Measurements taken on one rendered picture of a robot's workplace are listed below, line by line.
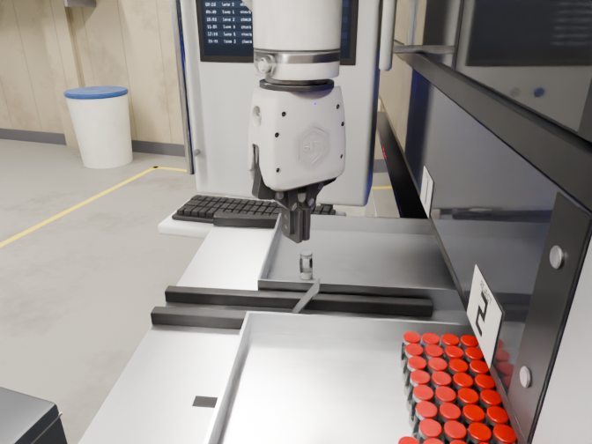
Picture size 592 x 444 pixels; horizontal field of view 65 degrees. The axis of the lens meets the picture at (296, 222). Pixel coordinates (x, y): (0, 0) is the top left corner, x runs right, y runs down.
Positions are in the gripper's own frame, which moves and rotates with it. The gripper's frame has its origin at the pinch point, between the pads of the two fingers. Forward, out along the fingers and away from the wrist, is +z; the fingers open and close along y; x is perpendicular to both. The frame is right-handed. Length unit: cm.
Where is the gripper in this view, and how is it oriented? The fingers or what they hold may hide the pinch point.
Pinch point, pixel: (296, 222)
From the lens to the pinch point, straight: 52.8
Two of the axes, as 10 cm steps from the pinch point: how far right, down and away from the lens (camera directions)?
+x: -5.9, -3.4, 7.3
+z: 0.0, 9.1, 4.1
